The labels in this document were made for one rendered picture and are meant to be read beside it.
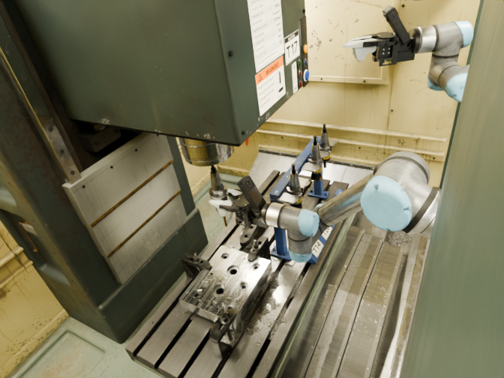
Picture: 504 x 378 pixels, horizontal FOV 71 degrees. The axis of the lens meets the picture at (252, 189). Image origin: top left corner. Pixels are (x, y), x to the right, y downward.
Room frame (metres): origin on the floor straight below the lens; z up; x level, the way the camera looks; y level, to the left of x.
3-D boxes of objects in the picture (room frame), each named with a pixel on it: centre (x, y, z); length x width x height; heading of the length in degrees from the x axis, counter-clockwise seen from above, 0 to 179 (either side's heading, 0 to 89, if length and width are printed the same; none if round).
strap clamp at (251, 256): (1.01, 0.02, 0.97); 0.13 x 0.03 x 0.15; 146
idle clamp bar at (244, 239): (1.21, 0.01, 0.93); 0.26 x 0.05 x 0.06; 151
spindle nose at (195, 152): (0.97, 0.11, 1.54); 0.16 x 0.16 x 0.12
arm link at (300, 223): (0.80, -0.13, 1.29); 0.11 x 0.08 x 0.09; 56
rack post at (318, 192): (1.42, -0.33, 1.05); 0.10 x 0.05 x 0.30; 56
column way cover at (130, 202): (1.22, 0.48, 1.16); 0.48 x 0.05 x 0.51; 146
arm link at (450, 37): (1.06, -0.65, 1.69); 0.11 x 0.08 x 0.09; 86
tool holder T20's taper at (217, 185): (0.96, 0.11, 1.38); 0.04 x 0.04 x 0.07
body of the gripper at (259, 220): (0.89, 0.01, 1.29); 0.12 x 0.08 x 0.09; 56
